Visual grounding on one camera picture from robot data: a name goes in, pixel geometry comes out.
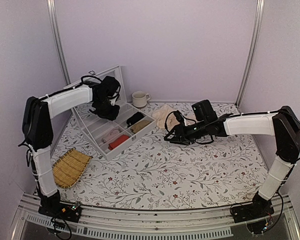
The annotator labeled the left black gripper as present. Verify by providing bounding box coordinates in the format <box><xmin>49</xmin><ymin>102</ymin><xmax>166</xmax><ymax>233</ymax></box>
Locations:
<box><xmin>95</xmin><ymin>97</ymin><xmax>121</xmax><ymax>121</ymax></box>

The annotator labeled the olive rolled garment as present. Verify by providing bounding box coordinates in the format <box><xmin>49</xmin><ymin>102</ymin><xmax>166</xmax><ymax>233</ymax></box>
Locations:
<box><xmin>130</xmin><ymin>120</ymin><xmax>151</xmax><ymax>134</ymax></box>

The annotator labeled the cream beige underwear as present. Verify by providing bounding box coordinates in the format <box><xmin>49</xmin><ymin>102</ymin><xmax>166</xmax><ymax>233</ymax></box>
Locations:
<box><xmin>151</xmin><ymin>104</ymin><xmax>179</xmax><ymax>131</ymax></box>

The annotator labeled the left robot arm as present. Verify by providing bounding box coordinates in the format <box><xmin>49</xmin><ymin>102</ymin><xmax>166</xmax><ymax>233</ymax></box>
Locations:
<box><xmin>19</xmin><ymin>75</ymin><xmax>121</xmax><ymax>217</ymax></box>

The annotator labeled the aluminium corner post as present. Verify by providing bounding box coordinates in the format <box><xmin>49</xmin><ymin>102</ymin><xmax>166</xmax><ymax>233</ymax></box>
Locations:
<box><xmin>46</xmin><ymin>0</ymin><xmax>71</xmax><ymax>85</ymax></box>
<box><xmin>235</xmin><ymin>0</ymin><xmax>265</xmax><ymax>109</ymax></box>

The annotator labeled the floral patterned table mat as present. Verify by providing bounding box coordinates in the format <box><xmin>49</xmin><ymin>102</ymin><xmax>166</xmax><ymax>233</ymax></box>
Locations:
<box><xmin>38</xmin><ymin>101</ymin><xmax>275</xmax><ymax>210</ymax></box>

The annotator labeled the black rolled garment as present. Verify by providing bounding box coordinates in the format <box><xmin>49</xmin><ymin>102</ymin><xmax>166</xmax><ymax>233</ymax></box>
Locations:
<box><xmin>126</xmin><ymin>111</ymin><xmax>144</xmax><ymax>127</ymax></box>

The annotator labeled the left aluminium corner post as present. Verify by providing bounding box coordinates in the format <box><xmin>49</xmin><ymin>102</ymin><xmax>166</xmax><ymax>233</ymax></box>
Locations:
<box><xmin>46</xmin><ymin>0</ymin><xmax>71</xmax><ymax>85</ymax></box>

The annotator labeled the right aluminium corner post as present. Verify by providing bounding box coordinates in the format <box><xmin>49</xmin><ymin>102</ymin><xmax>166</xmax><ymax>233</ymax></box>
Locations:
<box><xmin>235</xmin><ymin>0</ymin><xmax>265</xmax><ymax>109</ymax></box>

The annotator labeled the red rolled garment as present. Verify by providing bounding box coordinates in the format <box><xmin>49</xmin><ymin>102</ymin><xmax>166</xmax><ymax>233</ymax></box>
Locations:
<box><xmin>108</xmin><ymin>134</ymin><xmax>130</xmax><ymax>151</ymax></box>

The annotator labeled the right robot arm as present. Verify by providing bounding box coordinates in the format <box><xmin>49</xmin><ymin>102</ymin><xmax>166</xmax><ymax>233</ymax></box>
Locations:
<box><xmin>164</xmin><ymin>100</ymin><xmax>300</xmax><ymax>218</ymax></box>

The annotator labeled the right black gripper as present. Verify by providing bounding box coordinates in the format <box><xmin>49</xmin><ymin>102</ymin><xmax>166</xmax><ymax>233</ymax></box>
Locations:
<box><xmin>164</xmin><ymin>119</ymin><xmax>209</xmax><ymax>145</ymax></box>

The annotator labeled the white ceramic mug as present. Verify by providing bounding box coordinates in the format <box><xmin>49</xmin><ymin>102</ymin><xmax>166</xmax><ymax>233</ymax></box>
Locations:
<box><xmin>131</xmin><ymin>91</ymin><xmax>151</xmax><ymax>108</ymax></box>

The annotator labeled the pink and white underwear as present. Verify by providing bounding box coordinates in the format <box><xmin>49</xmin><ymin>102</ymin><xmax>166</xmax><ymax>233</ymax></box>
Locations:
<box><xmin>101</xmin><ymin>128</ymin><xmax>122</xmax><ymax>144</ymax></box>

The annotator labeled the white divided organizer box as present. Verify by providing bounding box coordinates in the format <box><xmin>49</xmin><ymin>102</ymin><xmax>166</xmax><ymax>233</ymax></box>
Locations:
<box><xmin>71</xmin><ymin>103</ymin><xmax>156</xmax><ymax>161</ymax></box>

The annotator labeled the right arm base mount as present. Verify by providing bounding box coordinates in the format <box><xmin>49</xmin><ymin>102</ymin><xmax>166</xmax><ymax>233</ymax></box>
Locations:
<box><xmin>229</xmin><ymin>193</ymin><xmax>275</xmax><ymax>223</ymax></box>

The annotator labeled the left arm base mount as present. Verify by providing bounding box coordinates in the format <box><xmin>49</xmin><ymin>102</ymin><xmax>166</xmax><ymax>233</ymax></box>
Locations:
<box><xmin>38</xmin><ymin>192</ymin><xmax>82</xmax><ymax>223</ymax></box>

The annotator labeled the aluminium front rail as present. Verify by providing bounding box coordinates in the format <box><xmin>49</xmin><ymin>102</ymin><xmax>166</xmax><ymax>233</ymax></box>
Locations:
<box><xmin>12</xmin><ymin>194</ymin><xmax>300</xmax><ymax>240</ymax></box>

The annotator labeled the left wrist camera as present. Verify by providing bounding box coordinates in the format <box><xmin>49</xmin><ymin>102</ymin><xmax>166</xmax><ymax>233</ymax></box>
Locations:
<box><xmin>96</xmin><ymin>75</ymin><xmax>121</xmax><ymax>106</ymax></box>

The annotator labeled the woven bamboo tray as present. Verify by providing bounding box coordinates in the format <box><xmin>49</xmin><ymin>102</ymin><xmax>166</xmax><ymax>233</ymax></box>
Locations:
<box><xmin>52</xmin><ymin>148</ymin><xmax>93</xmax><ymax>189</ymax></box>

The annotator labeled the white framed glass lid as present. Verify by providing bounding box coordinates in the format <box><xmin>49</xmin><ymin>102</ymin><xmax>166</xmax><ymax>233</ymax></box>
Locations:
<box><xmin>58</xmin><ymin>66</ymin><xmax>126</xmax><ymax>108</ymax></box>

